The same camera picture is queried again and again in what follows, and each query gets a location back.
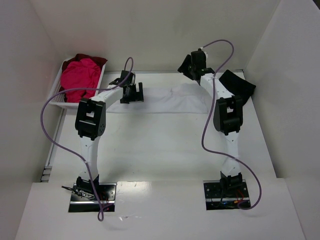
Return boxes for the white t shirt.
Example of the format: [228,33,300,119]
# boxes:
[106,83,208,114]

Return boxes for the white plastic basket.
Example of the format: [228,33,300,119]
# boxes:
[48,57,108,109]

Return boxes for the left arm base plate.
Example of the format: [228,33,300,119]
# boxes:
[68,183,117,213]

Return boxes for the dark red t shirt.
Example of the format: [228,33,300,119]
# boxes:
[61,53,108,72]

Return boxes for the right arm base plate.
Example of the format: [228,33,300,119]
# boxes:
[203,180,251,211]

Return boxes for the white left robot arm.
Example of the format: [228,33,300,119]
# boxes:
[75,70,144,195]

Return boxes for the pink t shirt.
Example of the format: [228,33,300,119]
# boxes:
[60,58,101,103]

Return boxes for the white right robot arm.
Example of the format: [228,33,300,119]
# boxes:
[178,48,243,194]

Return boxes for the folded black t shirt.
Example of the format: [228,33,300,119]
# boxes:
[219,70,256,105]

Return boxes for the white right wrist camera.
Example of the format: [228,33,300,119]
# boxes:
[199,47,209,60]

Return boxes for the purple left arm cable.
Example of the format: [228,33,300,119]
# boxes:
[40,57,135,222]

